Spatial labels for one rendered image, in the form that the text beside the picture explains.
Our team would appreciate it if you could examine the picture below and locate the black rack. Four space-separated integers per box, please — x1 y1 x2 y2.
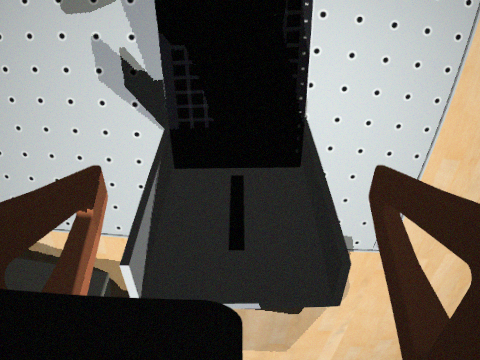
120 0 352 309

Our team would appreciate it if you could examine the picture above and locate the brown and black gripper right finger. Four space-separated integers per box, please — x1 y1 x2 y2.
369 165 480 360

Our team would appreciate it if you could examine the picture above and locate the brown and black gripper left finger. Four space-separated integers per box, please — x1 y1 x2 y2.
0 165 108 295

